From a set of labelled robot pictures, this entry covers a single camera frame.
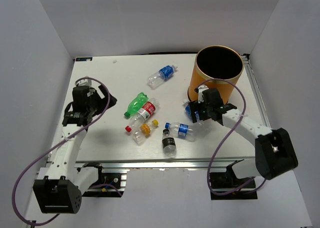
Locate clear Pepsi bottle blue cap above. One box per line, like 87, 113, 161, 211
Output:
165, 122, 199, 142

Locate clear bottle orange label yellow cap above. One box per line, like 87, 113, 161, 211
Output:
132, 119, 159, 145

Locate clear bottle black label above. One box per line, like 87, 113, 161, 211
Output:
161, 128, 177, 155

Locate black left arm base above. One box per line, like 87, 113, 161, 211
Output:
74, 162, 125, 197

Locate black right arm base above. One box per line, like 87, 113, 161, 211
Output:
209, 161, 258, 200

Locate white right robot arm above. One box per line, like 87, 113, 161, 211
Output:
188, 87, 298, 187

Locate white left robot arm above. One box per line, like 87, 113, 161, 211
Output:
33, 82, 117, 214

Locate orange cylindrical bin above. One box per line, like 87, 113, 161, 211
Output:
187, 46, 244, 103

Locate green plastic bottle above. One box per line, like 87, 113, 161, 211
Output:
124, 92, 149, 118

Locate clear bottle red label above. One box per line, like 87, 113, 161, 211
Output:
125, 98, 160, 133

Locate clear bottle blue label white cap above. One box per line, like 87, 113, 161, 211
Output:
147, 65, 178, 90

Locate blue sticker on table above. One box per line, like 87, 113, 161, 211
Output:
75, 57, 93, 62

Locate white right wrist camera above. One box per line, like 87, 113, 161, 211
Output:
195, 85, 209, 103

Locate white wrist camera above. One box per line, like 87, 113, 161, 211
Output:
195, 85, 209, 103
75, 77, 92, 87

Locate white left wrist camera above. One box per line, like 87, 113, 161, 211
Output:
75, 77, 92, 87

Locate aluminium table frame rail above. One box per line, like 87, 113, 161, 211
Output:
37, 53, 273, 188

